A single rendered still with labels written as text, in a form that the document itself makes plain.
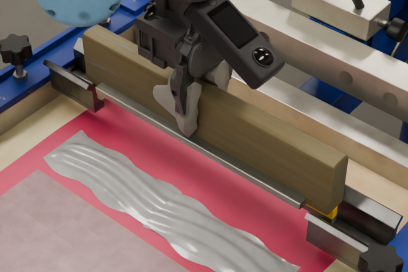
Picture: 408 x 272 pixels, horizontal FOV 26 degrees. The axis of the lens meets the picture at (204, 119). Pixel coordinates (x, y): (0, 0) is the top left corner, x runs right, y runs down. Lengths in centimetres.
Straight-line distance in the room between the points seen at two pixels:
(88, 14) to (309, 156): 32
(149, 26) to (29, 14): 212
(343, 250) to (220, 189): 19
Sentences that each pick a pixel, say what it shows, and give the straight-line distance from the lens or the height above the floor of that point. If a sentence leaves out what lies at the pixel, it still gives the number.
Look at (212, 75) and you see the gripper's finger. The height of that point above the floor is 111.
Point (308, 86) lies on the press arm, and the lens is 132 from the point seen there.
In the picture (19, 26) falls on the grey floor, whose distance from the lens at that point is 304.
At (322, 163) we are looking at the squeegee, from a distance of 95.
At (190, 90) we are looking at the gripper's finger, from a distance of 100.
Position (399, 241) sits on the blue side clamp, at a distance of 102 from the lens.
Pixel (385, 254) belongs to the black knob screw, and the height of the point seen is 106.
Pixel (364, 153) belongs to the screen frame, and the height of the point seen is 98.
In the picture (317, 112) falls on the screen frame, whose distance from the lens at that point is 117.
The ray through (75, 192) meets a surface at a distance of 112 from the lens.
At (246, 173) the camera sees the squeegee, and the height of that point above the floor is 103.
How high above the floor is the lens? 176
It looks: 42 degrees down
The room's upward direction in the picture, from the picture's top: straight up
